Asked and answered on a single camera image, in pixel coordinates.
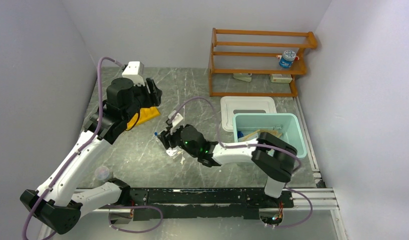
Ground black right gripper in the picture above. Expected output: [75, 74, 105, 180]
[157, 123, 199, 158]

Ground white plastic bin lid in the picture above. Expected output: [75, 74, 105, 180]
[220, 96, 277, 132]

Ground blue base graduated cylinder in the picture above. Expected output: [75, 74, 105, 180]
[237, 131, 244, 139]

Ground light teal plastic bin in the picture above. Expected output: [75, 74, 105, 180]
[233, 113, 307, 160]

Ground metal crucible tongs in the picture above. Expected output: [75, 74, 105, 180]
[273, 124, 284, 133]

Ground tan rubber tubing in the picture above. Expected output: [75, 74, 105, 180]
[238, 129, 283, 142]

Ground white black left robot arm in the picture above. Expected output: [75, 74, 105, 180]
[20, 77, 163, 235]

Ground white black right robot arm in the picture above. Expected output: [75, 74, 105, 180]
[156, 124, 300, 207]

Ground clear plastic well plate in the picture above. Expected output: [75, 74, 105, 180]
[155, 133, 185, 165]

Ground yellow test tube rack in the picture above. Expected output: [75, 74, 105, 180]
[126, 106, 161, 131]

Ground clear glass beaker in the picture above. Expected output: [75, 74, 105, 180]
[94, 166, 113, 182]

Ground pale green soap dish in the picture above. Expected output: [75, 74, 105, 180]
[233, 73, 253, 83]

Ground orange wooden shelf rack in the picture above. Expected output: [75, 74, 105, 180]
[208, 28, 319, 98]

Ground small white box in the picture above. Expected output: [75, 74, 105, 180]
[270, 74, 293, 84]

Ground blue white labelled jar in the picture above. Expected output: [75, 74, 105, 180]
[278, 50, 297, 69]

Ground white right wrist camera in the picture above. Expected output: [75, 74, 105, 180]
[168, 110, 184, 134]

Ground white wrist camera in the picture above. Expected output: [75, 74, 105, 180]
[122, 61, 146, 87]
[168, 110, 184, 134]

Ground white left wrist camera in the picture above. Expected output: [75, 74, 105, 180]
[122, 61, 146, 87]

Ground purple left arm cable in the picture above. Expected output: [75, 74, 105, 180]
[21, 56, 164, 240]

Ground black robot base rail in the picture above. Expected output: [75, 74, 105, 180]
[129, 187, 294, 221]

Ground aluminium extrusion frame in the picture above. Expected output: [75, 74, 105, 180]
[37, 188, 340, 240]

